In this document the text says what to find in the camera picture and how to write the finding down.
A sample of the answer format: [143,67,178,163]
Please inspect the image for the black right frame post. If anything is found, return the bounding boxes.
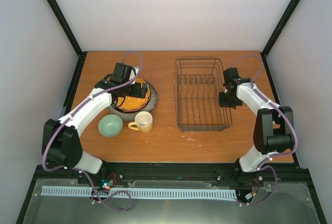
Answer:
[261,0,317,56]

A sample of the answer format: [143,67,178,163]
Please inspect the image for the light blue slotted cable duct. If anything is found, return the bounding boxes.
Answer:
[40,186,237,201]

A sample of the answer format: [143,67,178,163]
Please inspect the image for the yellow polka dot plate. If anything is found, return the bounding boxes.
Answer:
[113,78,151,113]

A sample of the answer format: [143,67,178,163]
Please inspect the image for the pink scalloped plate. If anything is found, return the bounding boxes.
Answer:
[115,96,149,113]

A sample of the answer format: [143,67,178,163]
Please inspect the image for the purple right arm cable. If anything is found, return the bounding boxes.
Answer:
[229,54,299,206]

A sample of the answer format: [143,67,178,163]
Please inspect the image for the black left frame post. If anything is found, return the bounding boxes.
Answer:
[32,0,88,56]

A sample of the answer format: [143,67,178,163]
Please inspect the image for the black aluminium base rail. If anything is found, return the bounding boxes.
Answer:
[33,161,312,186]

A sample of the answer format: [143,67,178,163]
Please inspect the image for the dark speckled stone plate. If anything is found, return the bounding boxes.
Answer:
[108,81,158,122]

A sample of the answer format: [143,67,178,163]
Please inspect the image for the yellow ceramic mug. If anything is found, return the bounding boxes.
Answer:
[128,111,153,133]

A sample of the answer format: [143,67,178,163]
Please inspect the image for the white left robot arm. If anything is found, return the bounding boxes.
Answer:
[42,63,142,184]

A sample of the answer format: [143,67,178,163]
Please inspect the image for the green wire dish rack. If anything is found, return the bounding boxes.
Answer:
[174,58,232,132]

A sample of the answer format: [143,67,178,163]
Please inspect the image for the black frame post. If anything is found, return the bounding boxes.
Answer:
[261,0,317,56]
[32,0,88,56]

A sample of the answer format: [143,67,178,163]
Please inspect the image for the pale green ceramic bowl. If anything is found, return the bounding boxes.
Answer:
[98,114,123,137]

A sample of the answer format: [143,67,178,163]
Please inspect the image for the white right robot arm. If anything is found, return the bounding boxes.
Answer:
[219,67,298,180]

